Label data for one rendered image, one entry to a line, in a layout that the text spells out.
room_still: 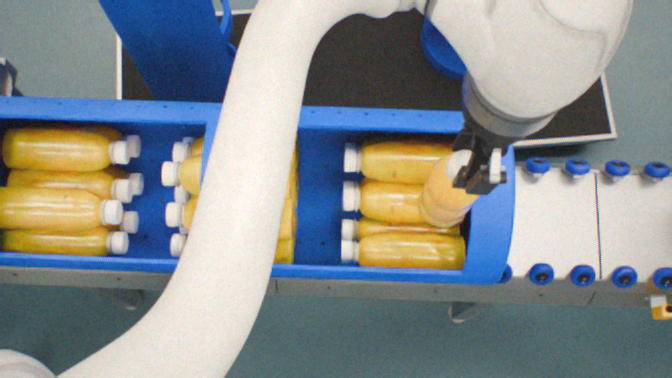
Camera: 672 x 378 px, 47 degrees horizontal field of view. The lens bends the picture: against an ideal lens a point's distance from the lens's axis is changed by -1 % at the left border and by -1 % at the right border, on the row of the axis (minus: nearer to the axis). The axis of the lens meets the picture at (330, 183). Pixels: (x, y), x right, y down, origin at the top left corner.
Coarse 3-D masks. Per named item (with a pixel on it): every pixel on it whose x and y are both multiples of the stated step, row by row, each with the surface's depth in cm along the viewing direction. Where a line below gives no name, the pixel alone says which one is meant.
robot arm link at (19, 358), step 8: (0, 352) 104; (8, 352) 105; (16, 352) 106; (0, 360) 102; (8, 360) 103; (16, 360) 104; (24, 360) 105; (32, 360) 106; (0, 368) 100; (8, 368) 100; (16, 368) 100; (24, 368) 100; (32, 368) 102; (40, 368) 105; (0, 376) 96; (8, 376) 96; (16, 376) 96; (24, 376) 97; (32, 376) 97; (40, 376) 100; (48, 376) 104
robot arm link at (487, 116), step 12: (468, 72) 67; (468, 84) 67; (468, 96) 68; (480, 96) 65; (468, 108) 69; (480, 108) 67; (492, 108) 65; (480, 120) 69; (492, 120) 67; (504, 120) 66; (516, 120) 65; (528, 120) 65; (540, 120) 65; (504, 132) 68; (516, 132) 68; (528, 132) 68
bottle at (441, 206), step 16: (448, 160) 95; (432, 176) 98; (448, 176) 95; (432, 192) 99; (448, 192) 96; (464, 192) 95; (432, 208) 104; (448, 208) 100; (464, 208) 100; (432, 224) 110; (448, 224) 108
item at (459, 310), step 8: (456, 304) 219; (464, 304) 206; (472, 304) 194; (480, 304) 190; (488, 304) 189; (448, 312) 230; (456, 312) 218; (464, 312) 208; (472, 312) 208; (456, 320) 230
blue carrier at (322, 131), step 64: (0, 128) 135; (128, 128) 138; (192, 128) 137; (320, 128) 119; (384, 128) 119; (448, 128) 119; (320, 192) 142; (512, 192) 114; (0, 256) 121; (64, 256) 121; (128, 256) 134; (320, 256) 136
